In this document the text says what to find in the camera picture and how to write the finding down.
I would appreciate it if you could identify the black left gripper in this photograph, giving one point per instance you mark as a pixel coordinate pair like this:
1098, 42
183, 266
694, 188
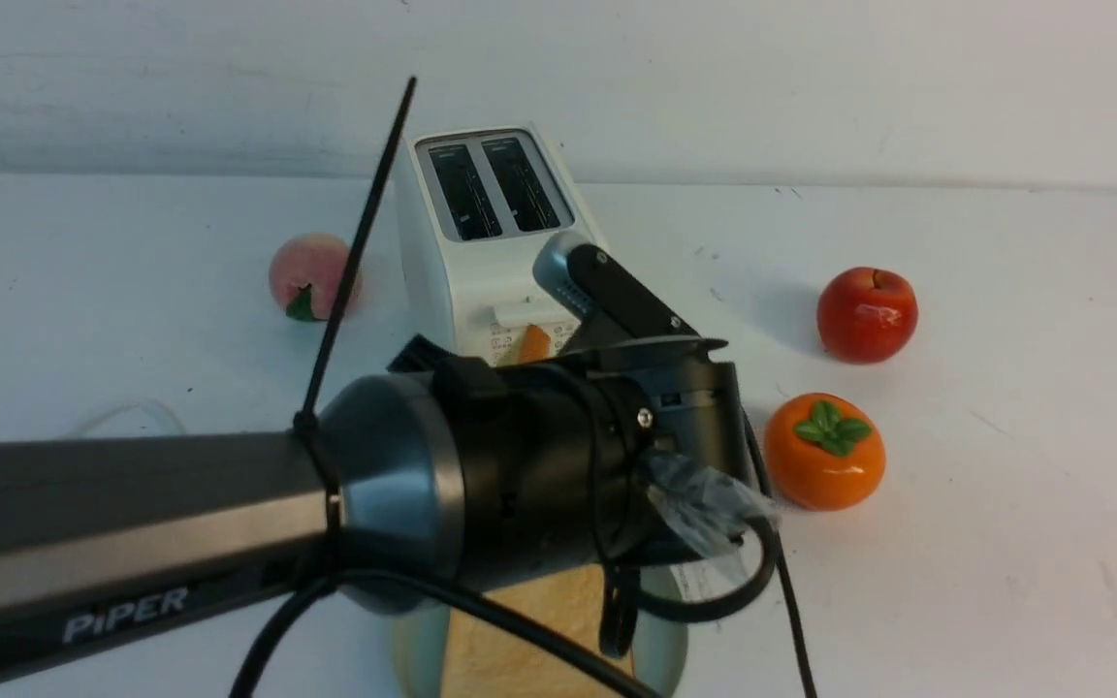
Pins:
657, 392

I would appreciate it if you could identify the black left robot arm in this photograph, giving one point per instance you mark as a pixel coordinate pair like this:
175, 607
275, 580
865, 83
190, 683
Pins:
412, 487

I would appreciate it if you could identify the black zip tie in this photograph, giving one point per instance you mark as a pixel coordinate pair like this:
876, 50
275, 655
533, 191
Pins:
306, 422

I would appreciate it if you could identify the pink peach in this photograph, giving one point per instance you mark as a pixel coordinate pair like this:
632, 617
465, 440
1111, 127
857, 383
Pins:
304, 273

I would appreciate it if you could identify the white two-slot toaster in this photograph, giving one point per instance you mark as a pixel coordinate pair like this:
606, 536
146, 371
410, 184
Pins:
475, 207

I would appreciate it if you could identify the light green plate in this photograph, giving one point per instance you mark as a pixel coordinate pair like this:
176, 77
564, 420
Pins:
437, 653

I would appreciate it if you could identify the orange persimmon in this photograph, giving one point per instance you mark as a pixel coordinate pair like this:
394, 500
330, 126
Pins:
823, 453

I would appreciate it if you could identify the red apple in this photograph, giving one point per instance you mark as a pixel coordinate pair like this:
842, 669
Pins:
866, 315

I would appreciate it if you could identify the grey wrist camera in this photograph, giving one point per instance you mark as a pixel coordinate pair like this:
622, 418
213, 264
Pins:
610, 305

